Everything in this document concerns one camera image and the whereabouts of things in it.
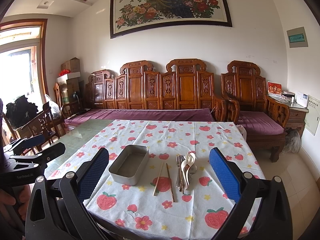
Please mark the white wall cabinet door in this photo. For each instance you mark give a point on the white wall cabinet door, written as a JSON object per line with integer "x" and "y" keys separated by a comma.
{"x": 312, "y": 117}

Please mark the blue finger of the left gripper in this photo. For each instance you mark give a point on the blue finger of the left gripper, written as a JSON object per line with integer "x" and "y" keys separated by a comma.
{"x": 24, "y": 144}

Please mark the steel fork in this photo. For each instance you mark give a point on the steel fork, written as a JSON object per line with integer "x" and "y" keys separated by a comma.
{"x": 181, "y": 174}

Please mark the purple armchair cushion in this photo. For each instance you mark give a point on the purple armchair cushion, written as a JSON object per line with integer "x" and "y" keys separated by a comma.
{"x": 258, "y": 123}

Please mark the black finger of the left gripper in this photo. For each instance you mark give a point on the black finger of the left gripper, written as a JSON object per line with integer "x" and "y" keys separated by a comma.
{"x": 50, "y": 149}

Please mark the cream plastic spoon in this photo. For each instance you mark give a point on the cream plastic spoon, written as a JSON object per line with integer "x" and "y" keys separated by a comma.
{"x": 186, "y": 184}

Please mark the white plastic bag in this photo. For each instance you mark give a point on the white plastic bag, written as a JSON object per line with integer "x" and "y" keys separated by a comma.
{"x": 55, "y": 110}

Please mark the red calendar card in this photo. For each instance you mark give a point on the red calendar card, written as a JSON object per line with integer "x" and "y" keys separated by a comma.
{"x": 274, "y": 89}

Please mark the strawberry flower tablecloth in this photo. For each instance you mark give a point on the strawberry flower tablecloth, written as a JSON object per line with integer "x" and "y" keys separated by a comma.
{"x": 133, "y": 211}

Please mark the carved wooden armchair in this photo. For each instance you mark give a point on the carved wooden armchair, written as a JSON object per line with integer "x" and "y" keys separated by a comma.
{"x": 244, "y": 89}

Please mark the person's left hand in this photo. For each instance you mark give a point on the person's left hand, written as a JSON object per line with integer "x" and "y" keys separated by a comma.
{"x": 24, "y": 198}

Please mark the dark wooden side chair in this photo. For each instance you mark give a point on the dark wooden side chair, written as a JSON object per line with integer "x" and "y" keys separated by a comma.
{"x": 43, "y": 124}

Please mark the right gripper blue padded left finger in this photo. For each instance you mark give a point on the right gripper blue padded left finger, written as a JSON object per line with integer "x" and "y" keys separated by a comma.
{"x": 90, "y": 172}

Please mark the carved wooden sofa bench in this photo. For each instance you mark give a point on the carved wooden sofa bench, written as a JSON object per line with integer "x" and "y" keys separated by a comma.
{"x": 185, "y": 85}

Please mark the grey metal rectangular tray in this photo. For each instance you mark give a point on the grey metal rectangular tray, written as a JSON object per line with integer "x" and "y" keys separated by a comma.
{"x": 128, "y": 167}

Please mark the wooden framed door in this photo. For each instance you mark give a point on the wooden framed door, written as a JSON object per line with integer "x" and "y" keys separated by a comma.
{"x": 22, "y": 60}

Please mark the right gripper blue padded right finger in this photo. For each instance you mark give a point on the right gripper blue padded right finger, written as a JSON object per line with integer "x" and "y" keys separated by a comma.
{"x": 228, "y": 174}

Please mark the black cloth pile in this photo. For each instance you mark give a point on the black cloth pile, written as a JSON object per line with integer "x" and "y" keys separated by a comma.
{"x": 20, "y": 112}

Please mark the clear plastic bag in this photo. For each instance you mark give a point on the clear plastic bag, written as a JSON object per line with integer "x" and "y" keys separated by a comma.
{"x": 292, "y": 142}

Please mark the purple sofa cushion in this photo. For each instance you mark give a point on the purple sofa cushion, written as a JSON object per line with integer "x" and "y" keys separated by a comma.
{"x": 145, "y": 115}

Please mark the large steel spoon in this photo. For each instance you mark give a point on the large steel spoon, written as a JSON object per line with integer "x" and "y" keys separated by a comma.
{"x": 192, "y": 170}

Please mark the framed peacock painting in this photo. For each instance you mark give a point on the framed peacock painting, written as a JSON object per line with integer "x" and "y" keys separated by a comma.
{"x": 129, "y": 16}

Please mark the white router box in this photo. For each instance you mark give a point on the white router box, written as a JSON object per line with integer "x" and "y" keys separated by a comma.
{"x": 302, "y": 99}

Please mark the light wooden chopstick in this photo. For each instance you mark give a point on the light wooden chopstick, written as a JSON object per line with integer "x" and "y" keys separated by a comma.
{"x": 157, "y": 181}

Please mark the grey wall electrical panel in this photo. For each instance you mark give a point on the grey wall electrical panel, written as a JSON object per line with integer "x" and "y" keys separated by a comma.
{"x": 297, "y": 38}

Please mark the small steel spoon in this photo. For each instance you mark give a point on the small steel spoon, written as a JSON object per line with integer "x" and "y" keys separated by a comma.
{"x": 179, "y": 180}

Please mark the stacked cardboard boxes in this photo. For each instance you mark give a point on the stacked cardboard boxes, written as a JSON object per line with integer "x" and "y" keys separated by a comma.
{"x": 68, "y": 81}

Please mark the white plastic fork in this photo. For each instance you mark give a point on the white plastic fork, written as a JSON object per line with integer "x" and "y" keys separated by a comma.
{"x": 190, "y": 160}

